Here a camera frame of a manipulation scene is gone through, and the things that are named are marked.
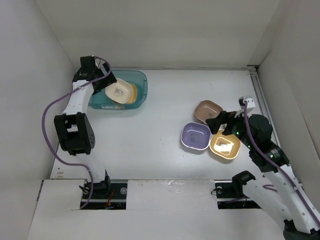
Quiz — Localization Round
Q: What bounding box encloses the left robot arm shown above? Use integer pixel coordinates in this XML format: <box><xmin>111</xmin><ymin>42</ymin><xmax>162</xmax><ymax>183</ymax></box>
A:
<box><xmin>53</xmin><ymin>55</ymin><xmax>117</xmax><ymax>199</ymax></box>

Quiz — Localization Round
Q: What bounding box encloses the brown panda plate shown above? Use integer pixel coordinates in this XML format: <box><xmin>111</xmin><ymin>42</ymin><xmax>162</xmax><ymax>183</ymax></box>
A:
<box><xmin>194</xmin><ymin>100</ymin><xmax>223</xmax><ymax>124</ymax></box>

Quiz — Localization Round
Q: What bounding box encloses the yellow plate near right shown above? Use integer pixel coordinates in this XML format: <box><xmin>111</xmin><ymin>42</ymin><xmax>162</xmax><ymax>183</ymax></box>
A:
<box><xmin>209</xmin><ymin>129</ymin><xmax>241</xmax><ymax>160</ymax></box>

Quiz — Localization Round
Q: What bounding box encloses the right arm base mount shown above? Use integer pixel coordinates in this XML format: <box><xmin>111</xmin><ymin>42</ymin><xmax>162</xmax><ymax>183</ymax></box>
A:
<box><xmin>211</xmin><ymin>182</ymin><xmax>260</xmax><ymax>210</ymax></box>

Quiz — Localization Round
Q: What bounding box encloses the teal plastic bin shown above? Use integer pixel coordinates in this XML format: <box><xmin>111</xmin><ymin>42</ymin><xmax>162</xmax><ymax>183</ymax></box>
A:
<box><xmin>88</xmin><ymin>69</ymin><xmax>148</xmax><ymax>110</ymax></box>

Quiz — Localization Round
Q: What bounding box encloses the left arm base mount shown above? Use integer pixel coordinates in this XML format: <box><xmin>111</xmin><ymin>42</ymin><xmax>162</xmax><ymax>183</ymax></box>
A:
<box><xmin>79</xmin><ymin>176</ymin><xmax>128</xmax><ymax>210</ymax></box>

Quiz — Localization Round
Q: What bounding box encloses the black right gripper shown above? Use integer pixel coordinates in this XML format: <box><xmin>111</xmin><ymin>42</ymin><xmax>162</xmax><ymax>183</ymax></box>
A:
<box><xmin>205</xmin><ymin>108</ymin><xmax>256</xmax><ymax>150</ymax></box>

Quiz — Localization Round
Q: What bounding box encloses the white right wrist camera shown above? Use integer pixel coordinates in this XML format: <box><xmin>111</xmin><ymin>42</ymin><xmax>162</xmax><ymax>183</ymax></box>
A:
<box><xmin>237</xmin><ymin>96</ymin><xmax>256</xmax><ymax>116</ymax></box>

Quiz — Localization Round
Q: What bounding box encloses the cream panda plate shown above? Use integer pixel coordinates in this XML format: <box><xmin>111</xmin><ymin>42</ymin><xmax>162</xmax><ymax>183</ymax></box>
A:
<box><xmin>105</xmin><ymin>78</ymin><xmax>134</xmax><ymax>104</ymax></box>

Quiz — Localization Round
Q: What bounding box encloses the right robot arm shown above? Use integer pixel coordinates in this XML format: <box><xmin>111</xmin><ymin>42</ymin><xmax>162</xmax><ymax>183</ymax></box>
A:
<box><xmin>205</xmin><ymin>109</ymin><xmax>320</xmax><ymax>240</ymax></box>

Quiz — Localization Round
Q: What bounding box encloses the aluminium frame rail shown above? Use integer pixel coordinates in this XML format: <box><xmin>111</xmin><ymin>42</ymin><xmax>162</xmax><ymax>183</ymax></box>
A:
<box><xmin>247</xmin><ymin>65</ymin><xmax>277</xmax><ymax>141</ymax></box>

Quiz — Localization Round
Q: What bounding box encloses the orange panda plate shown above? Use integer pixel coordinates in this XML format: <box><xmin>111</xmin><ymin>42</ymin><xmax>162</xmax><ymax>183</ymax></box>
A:
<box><xmin>112</xmin><ymin>84</ymin><xmax>137</xmax><ymax>104</ymax></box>

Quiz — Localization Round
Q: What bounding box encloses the large purple panda plate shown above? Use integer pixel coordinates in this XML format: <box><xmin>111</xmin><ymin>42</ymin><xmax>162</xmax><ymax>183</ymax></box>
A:
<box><xmin>180</xmin><ymin>122</ymin><xmax>212</xmax><ymax>151</ymax></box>

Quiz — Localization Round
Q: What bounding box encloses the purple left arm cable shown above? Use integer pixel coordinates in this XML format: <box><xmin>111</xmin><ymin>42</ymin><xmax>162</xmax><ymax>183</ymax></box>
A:
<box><xmin>41</xmin><ymin>56</ymin><xmax>113</xmax><ymax>210</ymax></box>

